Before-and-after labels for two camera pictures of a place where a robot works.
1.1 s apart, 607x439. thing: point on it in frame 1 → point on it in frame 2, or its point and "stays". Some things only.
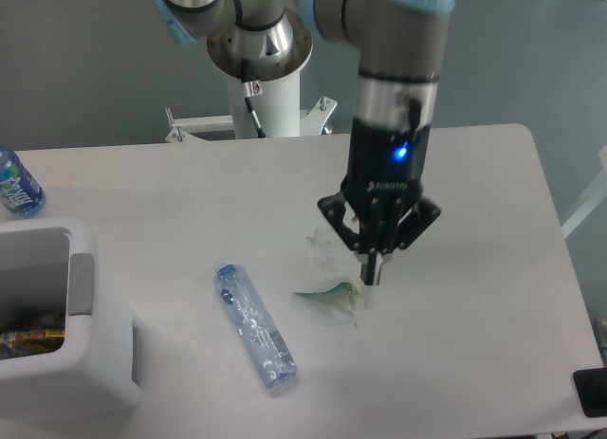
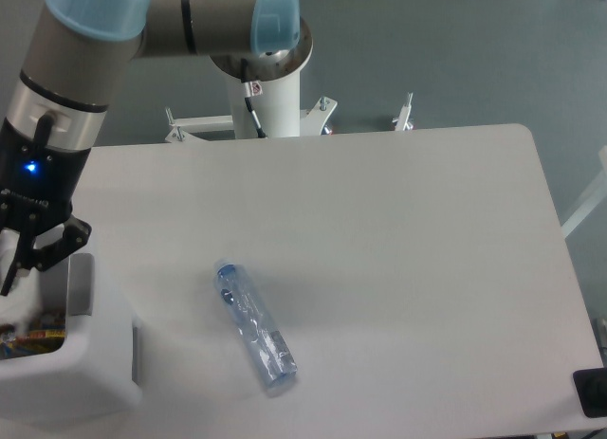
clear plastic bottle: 270,349 stays
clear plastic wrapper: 335,291 → 22,304
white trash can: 50,264 stays
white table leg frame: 593,200 stays
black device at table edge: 591,390 stays
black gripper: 383,161 → 39,177
